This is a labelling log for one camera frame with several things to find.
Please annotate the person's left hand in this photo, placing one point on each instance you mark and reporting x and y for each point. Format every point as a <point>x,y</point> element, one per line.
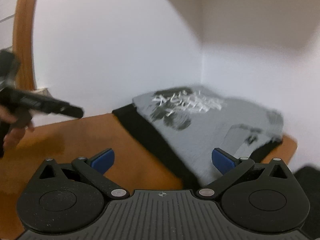
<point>15,132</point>

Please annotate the beige window sill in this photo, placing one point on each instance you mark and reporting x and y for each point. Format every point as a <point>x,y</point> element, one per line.
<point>41,91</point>

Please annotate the wooden window frame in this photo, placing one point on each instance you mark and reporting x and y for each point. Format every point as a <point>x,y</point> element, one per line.
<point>23,30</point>

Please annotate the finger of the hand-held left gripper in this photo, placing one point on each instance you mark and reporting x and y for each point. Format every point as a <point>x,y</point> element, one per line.
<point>50,103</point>

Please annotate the grey window blind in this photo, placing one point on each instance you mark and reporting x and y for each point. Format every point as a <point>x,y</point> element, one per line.
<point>7,5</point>

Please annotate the black folded garment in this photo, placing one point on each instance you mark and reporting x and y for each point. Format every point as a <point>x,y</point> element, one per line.
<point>140,122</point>

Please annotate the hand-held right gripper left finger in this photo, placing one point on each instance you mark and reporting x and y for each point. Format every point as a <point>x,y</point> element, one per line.
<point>103,158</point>

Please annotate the grey printed sweatshirt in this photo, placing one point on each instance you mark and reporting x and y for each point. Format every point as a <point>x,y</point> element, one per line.
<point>200,130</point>

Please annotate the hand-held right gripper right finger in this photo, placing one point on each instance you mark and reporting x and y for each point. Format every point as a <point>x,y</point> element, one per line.
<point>222,161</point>

